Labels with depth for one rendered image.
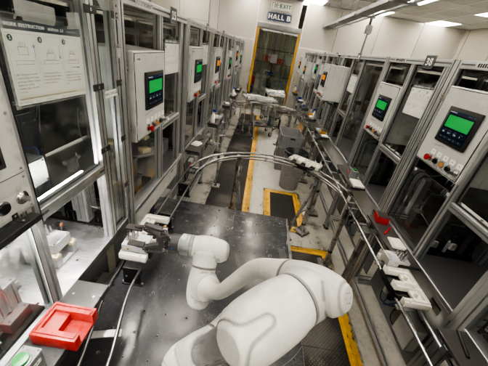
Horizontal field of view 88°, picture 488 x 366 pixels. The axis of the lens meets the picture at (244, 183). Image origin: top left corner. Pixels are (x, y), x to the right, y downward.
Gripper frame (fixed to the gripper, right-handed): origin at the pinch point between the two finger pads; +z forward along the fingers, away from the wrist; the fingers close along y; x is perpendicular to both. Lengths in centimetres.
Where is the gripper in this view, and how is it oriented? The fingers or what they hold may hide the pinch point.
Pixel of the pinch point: (133, 235)
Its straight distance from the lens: 121.2
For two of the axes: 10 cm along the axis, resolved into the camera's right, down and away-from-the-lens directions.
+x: -0.8, 4.6, -8.8
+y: 1.5, -8.7, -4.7
